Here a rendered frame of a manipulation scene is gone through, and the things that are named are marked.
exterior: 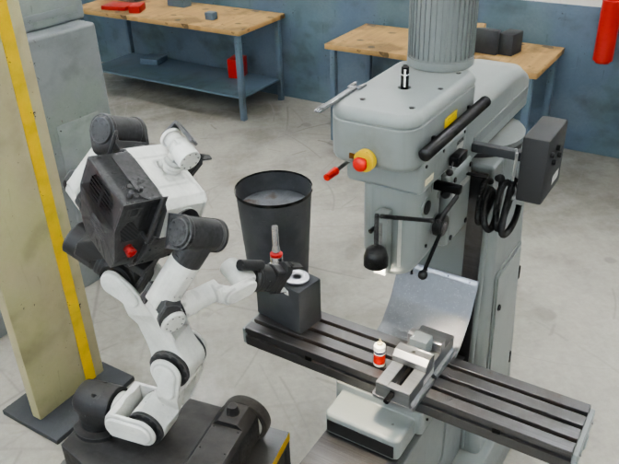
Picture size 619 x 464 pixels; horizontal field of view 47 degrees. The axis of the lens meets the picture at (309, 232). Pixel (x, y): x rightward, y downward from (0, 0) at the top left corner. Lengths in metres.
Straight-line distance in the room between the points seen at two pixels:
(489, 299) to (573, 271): 2.13
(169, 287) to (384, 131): 0.72
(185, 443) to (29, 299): 1.13
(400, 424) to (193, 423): 0.82
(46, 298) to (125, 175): 1.64
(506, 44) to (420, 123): 4.10
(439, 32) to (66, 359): 2.49
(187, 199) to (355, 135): 0.50
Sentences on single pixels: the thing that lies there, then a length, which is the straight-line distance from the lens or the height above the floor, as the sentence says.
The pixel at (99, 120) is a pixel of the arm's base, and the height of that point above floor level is 1.81.
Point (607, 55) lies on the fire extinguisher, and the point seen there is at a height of 0.88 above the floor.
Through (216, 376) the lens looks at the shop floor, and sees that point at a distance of 3.88.
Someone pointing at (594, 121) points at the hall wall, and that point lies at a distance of 6.43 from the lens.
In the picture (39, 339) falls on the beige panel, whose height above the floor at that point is 0.46.
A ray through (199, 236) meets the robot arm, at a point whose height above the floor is 1.60.
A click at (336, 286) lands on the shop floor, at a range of 4.47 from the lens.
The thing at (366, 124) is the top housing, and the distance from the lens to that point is 1.87.
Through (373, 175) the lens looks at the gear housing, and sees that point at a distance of 2.03.
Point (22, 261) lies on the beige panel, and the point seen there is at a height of 0.88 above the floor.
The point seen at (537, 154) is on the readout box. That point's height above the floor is 1.68.
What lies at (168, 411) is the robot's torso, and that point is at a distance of 2.58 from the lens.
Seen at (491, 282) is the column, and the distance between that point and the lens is 2.70.
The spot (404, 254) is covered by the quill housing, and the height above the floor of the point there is 1.41.
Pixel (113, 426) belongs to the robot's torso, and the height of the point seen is 0.69.
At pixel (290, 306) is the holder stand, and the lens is 2.59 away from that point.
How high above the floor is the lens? 2.55
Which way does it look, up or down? 30 degrees down
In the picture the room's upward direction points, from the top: 2 degrees counter-clockwise
